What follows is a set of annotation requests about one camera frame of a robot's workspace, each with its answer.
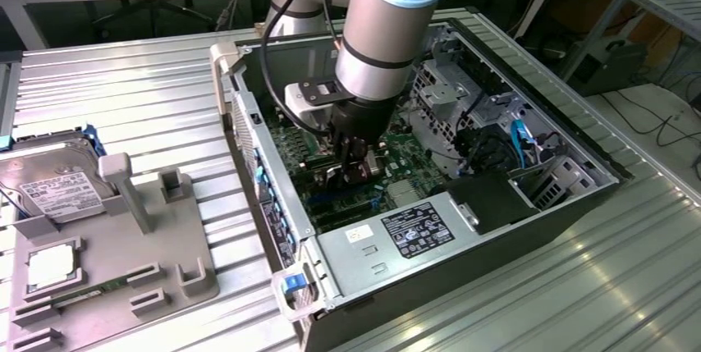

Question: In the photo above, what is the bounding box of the black box device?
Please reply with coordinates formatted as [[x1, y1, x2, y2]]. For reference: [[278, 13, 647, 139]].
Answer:
[[566, 38, 651, 98]]

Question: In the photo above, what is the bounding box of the open black PC case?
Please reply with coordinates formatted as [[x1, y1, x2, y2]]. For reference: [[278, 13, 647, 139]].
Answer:
[[210, 17, 635, 351]]

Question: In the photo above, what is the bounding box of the grey parts rack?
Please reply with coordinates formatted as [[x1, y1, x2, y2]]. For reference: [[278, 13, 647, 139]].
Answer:
[[8, 153, 222, 352]]

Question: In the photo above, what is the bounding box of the silver chipset heatsink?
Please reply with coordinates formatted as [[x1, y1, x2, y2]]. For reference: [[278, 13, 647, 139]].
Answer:
[[389, 182, 434, 205]]

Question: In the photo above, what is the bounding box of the silver CPU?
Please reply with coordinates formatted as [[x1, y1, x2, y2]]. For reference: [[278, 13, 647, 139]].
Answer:
[[27, 250, 79, 286]]

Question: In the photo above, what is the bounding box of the black drive cable bundle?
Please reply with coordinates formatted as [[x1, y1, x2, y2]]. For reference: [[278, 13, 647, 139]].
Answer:
[[453, 128, 520, 175]]

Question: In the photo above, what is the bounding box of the black plastic shroud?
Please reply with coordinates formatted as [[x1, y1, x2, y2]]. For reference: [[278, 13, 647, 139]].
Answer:
[[430, 171, 542, 235]]

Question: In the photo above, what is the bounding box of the hard disk with blue carrier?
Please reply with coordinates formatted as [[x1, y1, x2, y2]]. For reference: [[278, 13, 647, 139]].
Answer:
[[0, 124, 111, 224]]

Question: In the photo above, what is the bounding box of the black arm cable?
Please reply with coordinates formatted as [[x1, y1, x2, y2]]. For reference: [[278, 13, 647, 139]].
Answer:
[[259, 0, 341, 138]]

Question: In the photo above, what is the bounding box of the green motherboard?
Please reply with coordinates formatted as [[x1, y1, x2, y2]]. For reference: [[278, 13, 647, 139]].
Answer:
[[267, 93, 456, 230]]

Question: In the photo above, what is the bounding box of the green RAM stick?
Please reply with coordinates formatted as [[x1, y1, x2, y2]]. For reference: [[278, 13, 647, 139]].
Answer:
[[52, 277, 132, 308]]

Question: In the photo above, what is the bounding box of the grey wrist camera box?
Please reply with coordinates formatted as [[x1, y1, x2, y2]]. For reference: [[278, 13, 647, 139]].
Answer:
[[283, 80, 345, 134]]

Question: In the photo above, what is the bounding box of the black office chair base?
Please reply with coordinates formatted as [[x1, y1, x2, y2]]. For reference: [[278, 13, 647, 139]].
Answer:
[[90, 0, 218, 41]]

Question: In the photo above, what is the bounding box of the silver power supply unit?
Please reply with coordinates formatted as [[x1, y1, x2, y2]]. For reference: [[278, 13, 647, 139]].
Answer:
[[313, 199, 484, 308]]

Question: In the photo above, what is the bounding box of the blue SATA wire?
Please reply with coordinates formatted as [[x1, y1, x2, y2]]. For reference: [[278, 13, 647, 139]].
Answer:
[[509, 117, 536, 171]]

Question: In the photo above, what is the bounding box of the aluminium frame profile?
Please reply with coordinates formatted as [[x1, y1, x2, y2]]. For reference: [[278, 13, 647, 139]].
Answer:
[[0, 50, 24, 139]]

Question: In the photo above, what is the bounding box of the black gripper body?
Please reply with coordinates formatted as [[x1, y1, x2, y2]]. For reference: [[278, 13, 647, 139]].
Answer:
[[326, 96, 400, 153]]

